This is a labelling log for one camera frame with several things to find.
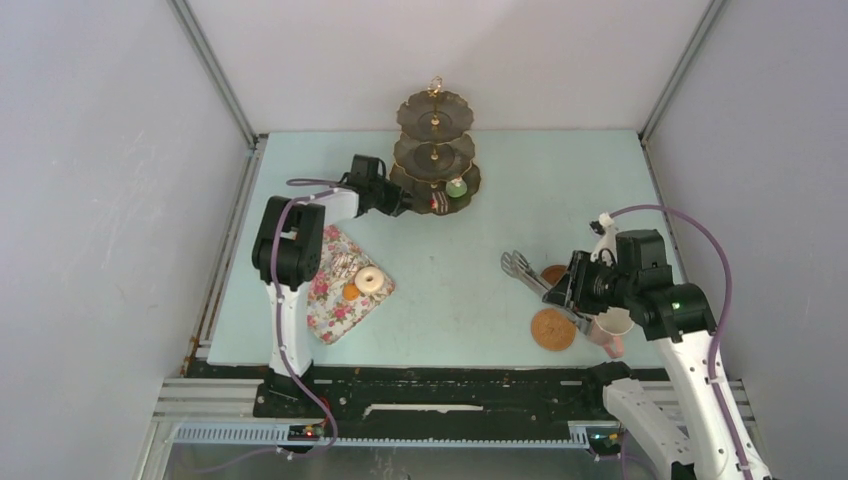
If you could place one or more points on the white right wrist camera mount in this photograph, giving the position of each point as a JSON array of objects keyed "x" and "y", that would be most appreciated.
[{"x": 601, "y": 232}]

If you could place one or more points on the left aluminium frame post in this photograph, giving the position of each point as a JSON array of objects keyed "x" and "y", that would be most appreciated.
[{"x": 198, "y": 40}]

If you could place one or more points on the chocolate drizzled donut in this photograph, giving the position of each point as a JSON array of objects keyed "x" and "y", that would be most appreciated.
[{"x": 344, "y": 265}]

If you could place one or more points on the small orange pastry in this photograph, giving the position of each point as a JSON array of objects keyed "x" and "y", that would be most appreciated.
[{"x": 351, "y": 292}]

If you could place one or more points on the floral square tray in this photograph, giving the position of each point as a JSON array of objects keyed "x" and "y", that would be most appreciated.
[{"x": 329, "y": 316}]

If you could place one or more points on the three tier dessert stand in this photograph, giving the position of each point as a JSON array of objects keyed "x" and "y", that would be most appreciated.
[{"x": 435, "y": 146}]

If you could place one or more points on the pink mug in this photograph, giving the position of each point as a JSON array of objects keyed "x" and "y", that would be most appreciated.
[{"x": 608, "y": 329}]

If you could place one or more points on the stainless steel serving tongs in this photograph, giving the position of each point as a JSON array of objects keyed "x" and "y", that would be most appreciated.
[{"x": 515, "y": 265}]

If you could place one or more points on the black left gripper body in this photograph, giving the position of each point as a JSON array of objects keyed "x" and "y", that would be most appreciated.
[{"x": 385, "y": 194}]

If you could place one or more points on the woven rattan coaster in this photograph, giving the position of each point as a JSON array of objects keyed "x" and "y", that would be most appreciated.
[
  {"x": 552, "y": 331},
  {"x": 553, "y": 274}
]

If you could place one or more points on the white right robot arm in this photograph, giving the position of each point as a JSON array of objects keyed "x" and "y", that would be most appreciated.
[{"x": 676, "y": 320}]

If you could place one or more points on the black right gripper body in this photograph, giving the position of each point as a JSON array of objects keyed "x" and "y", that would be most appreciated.
[{"x": 603, "y": 285}]

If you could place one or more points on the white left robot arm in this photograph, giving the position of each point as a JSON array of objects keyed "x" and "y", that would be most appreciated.
[{"x": 288, "y": 246}]

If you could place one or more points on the right aluminium frame post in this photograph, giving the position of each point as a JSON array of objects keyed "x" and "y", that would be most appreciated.
[{"x": 692, "y": 49}]

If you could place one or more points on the aluminium frame post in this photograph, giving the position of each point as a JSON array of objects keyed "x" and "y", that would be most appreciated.
[
  {"x": 692, "y": 49},
  {"x": 198, "y": 40}
]

